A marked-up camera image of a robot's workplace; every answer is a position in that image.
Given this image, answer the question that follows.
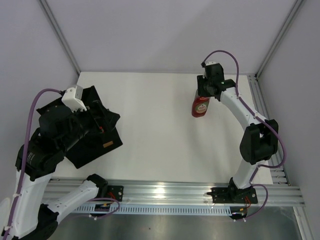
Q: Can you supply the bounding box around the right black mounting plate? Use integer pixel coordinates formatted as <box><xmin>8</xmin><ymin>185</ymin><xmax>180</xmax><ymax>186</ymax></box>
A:
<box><xmin>206</xmin><ymin>186</ymin><xmax>258</xmax><ymax>204</ymax></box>

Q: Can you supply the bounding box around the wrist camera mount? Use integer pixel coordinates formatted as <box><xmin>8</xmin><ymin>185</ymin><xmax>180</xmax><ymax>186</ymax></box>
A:
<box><xmin>201</xmin><ymin>61</ymin><xmax>217</xmax><ymax>78</ymax></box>
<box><xmin>61</xmin><ymin>85</ymin><xmax>87</xmax><ymax>113</ymax></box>

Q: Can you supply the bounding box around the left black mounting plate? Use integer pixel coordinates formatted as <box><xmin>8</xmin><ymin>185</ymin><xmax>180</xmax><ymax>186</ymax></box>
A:
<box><xmin>105</xmin><ymin>185</ymin><xmax>124</xmax><ymax>202</ymax></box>

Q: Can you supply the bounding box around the black canvas bag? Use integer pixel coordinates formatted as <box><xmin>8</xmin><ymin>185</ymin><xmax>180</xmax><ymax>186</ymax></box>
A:
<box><xmin>37</xmin><ymin>86</ymin><xmax>123</xmax><ymax>169</ymax></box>

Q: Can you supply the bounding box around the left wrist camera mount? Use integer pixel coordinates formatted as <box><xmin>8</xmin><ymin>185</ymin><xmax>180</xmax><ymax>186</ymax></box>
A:
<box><xmin>61</xmin><ymin>85</ymin><xmax>87</xmax><ymax>113</ymax></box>

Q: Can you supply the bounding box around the left frame post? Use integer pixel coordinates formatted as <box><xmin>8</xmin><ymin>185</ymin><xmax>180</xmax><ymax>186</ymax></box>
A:
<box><xmin>37</xmin><ymin>0</ymin><xmax>81</xmax><ymax>76</ymax></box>

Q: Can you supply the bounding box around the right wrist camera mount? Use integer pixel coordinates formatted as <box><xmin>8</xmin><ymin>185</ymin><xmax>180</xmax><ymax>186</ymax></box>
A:
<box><xmin>201</xmin><ymin>61</ymin><xmax>217</xmax><ymax>78</ymax></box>

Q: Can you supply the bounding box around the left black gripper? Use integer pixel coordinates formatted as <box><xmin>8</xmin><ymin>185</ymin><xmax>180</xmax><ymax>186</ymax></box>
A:
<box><xmin>58</xmin><ymin>99</ymin><xmax>120</xmax><ymax>152</ymax></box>

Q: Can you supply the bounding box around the black mounting plate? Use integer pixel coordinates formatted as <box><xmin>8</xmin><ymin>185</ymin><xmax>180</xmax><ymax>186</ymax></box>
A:
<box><xmin>105</xmin><ymin>185</ymin><xmax>124</xmax><ymax>202</ymax></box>
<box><xmin>206</xmin><ymin>186</ymin><xmax>258</xmax><ymax>204</ymax></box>

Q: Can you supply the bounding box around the slotted cable duct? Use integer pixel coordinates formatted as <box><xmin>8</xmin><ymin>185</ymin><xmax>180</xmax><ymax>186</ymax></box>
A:
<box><xmin>73</xmin><ymin>203</ymin><xmax>232</xmax><ymax>216</ymax></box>

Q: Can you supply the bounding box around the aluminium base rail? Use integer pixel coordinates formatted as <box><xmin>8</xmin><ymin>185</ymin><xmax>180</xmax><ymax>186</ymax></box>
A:
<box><xmin>43</xmin><ymin>178</ymin><xmax>305</xmax><ymax>207</ymax></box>

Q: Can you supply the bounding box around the right frame post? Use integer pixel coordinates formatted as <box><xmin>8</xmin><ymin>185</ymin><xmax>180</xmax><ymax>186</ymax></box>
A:
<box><xmin>255</xmin><ymin>0</ymin><xmax>306</xmax><ymax>79</ymax></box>

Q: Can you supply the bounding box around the red dish soap bottle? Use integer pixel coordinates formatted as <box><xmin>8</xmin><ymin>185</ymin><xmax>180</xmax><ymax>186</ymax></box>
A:
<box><xmin>191</xmin><ymin>96</ymin><xmax>210</xmax><ymax>118</ymax></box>

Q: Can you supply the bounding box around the frame post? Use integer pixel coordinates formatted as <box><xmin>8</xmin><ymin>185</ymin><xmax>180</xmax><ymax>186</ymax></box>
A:
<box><xmin>255</xmin><ymin>0</ymin><xmax>306</xmax><ymax>79</ymax></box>
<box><xmin>37</xmin><ymin>0</ymin><xmax>81</xmax><ymax>76</ymax></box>

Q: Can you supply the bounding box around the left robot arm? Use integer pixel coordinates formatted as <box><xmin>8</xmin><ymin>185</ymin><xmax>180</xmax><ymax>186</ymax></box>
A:
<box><xmin>1</xmin><ymin>99</ymin><xmax>122</xmax><ymax>240</ymax></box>

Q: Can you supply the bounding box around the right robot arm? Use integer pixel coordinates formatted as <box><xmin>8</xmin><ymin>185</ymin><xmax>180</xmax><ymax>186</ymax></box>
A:
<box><xmin>197</xmin><ymin>62</ymin><xmax>279</xmax><ymax>204</ymax></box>

